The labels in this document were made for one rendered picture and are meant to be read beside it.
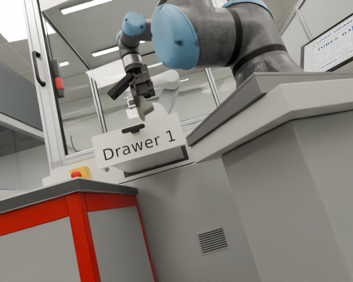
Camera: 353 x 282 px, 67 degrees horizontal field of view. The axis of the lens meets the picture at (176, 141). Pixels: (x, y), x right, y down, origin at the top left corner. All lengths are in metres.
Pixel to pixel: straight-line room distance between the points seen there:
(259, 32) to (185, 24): 0.16
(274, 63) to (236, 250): 0.82
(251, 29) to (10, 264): 0.68
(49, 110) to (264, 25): 1.07
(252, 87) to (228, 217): 0.82
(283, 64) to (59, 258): 0.58
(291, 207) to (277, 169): 0.06
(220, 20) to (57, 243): 0.54
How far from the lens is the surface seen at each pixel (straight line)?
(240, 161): 0.52
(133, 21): 0.98
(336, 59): 1.23
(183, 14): 0.51
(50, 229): 0.64
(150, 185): 1.16
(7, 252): 0.69
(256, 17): 0.60
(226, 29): 0.54
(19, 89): 2.07
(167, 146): 0.84
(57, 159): 1.32
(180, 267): 1.18
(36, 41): 1.60
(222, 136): 0.48
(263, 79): 0.41
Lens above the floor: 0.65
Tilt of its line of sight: 13 degrees up
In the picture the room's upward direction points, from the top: 16 degrees counter-clockwise
